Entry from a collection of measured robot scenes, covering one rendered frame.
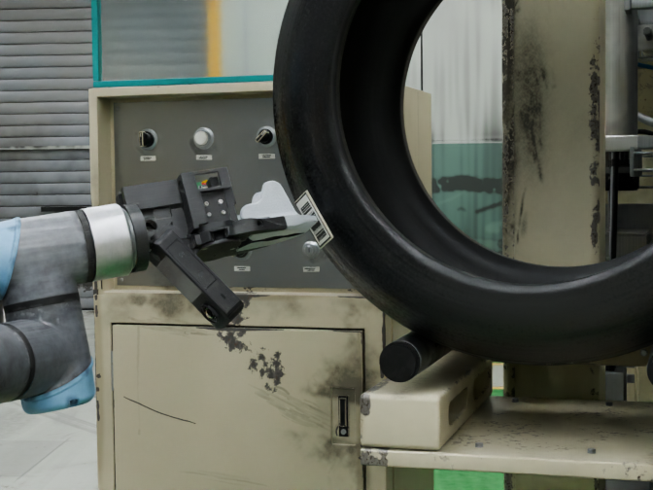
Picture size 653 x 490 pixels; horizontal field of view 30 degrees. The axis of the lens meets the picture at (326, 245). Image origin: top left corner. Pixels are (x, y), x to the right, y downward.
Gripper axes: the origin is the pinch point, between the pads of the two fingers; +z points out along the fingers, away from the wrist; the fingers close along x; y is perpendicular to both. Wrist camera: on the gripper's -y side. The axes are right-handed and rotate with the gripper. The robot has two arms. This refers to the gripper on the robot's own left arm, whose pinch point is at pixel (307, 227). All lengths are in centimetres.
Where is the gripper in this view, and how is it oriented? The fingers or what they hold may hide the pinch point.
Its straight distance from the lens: 133.6
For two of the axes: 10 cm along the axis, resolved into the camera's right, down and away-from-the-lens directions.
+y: -2.6, -9.4, 2.1
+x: -3.5, 2.9, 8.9
